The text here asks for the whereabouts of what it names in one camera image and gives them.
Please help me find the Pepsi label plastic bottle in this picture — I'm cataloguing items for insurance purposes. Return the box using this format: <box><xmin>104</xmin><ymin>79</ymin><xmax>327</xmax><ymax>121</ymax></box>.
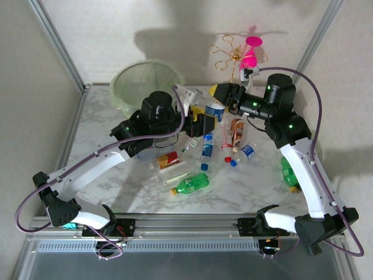
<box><xmin>205</xmin><ymin>100</ymin><xmax>227</xmax><ymax>123</ymax></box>

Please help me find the white bottle red cap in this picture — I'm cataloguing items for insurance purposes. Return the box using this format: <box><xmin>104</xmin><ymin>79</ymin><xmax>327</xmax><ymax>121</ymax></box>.
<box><xmin>219</xmin><ymin>121</ymin><xmax>234</xmax><ymax>163</ymax></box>

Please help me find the blue white label bottle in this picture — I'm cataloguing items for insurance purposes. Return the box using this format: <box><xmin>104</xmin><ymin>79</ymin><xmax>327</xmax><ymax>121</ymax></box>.
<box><xmin>199</xmin><ymin>132</ymin><xmax>216</xmax><ymax>172</ymax></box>

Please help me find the brown orange label bottle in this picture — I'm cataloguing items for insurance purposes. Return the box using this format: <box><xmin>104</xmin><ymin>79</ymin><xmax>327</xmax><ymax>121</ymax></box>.
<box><xmin>231</xmin><ymin>118</ymin><xmax>245</xmax><ymax>153</ymax></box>

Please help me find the small blue label bottle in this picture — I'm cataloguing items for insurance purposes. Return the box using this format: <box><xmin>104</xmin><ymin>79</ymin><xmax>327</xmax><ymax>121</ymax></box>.
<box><xmin>230</xmin><ymin>143</ymin><xmax>258</xmax><ymax>168</ymax></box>

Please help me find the large clear unlabeled bottle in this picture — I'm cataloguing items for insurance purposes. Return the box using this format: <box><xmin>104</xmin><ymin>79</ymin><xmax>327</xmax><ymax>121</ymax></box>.
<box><xmin>156</xmin><ymin>159</ymin><xmax>203</xmax><ymax>186</ymax></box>

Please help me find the green bottle yellow cap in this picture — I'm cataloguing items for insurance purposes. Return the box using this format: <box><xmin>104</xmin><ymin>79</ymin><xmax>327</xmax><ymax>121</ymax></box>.
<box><xmin>170</xmin><ymin>171</ymin><xmax>210</xmax><ymax>196</ymax></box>
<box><xmin>280</xmin><ymin>156</ymin><xmax>301</xmax><ymax>194</ymax></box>

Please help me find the pink plastic wine glass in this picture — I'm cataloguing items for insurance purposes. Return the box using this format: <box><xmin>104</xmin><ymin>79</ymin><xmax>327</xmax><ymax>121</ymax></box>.
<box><xmin>239</xmin><ymin>36</ymin><xmax>263</xmax><ymax>71</ymax></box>

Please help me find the red yellow label bottle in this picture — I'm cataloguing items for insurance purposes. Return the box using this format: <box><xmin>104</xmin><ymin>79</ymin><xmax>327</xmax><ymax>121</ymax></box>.
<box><xmin>148</xmin><ymin>150</ymin><xmax>181</xmax><ymax>172</ymax></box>

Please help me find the grey metal panel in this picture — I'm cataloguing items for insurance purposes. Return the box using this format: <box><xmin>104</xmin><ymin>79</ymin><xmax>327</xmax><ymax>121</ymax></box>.
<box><xmin>11</xmin><ymin>251</ymin><xmax>361</xmax><ymax>280</ymax></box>

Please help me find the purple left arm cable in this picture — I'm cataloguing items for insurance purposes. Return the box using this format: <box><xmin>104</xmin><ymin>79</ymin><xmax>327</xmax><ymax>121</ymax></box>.
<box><xmin>14</xmin><ymin>85</ymin><xmax>187</xmax><ymax>260</ymax></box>

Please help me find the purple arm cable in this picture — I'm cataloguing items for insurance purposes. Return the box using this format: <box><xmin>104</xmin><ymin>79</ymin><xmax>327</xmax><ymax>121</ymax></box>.
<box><xmin>256</xmin><ymin>66</ymin><xmax>365</xmax><ymax>259</ymax></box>
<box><xmin>14</xmin><ymin>85</ymin><xmax>187</xmax><ymax>260</ymax></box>

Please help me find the gold wire glass rack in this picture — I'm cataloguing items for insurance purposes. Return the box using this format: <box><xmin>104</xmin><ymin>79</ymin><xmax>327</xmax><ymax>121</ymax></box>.
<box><xmin>208</xmin><ymin>34</ymin><xmax>269</xmax><ymax>85</ymax></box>

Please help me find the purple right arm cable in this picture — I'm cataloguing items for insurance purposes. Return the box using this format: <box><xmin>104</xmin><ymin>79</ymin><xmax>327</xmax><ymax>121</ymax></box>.
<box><xmin>256</xmin><ymin>66</ymin><xmax>365</xmax><ymax>259</ymax></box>

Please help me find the aluminium frame post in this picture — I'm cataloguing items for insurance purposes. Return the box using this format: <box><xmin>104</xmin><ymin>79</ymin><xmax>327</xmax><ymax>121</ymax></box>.
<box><xmin>286</xmin><ymin>0</ymin><xmax>345</xmax><ymax>93</ymax></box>
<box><xmin>26</xmin><ymin>0</ymin><xmax>90</xmax><ymax>93</ymax></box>

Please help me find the aluminium side rail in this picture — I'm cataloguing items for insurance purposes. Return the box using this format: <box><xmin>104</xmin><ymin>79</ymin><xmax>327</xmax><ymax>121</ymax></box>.
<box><xmin>57</xmin><ymin>87</ymin><xmax>90</xmax><ymax>176</ymax></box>

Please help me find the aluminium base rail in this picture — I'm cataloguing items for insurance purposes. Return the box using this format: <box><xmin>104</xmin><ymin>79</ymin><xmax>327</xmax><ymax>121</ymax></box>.
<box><xmin>29</xmin><ymin>214</ymin><xmax>343</xmax><ymax>242</ymax></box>

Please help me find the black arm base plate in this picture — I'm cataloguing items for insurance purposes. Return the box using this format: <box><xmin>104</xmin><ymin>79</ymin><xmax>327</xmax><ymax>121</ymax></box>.
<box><xmin>82</xmin><ymin>218</ymin><xmax>136</xmax><ymax>237</ymax></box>
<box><xmin>236</xmin><ymin>217</ymin><xmax>291</xmax><ymax>237</ymax></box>

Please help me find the grey slotted cable duct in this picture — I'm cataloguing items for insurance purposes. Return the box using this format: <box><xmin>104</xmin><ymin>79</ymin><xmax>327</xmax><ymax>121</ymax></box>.
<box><xmin>36</xmin><ymin>239</ymin><xmax>261</xmax><ymax>253</ymax></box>

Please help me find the black clamp handle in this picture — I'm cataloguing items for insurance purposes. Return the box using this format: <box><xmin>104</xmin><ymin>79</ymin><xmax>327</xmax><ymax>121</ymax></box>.
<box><xmin>304</xmin><ymin>243</ymin><xmax>323</xmax><ymax>257</ymax></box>

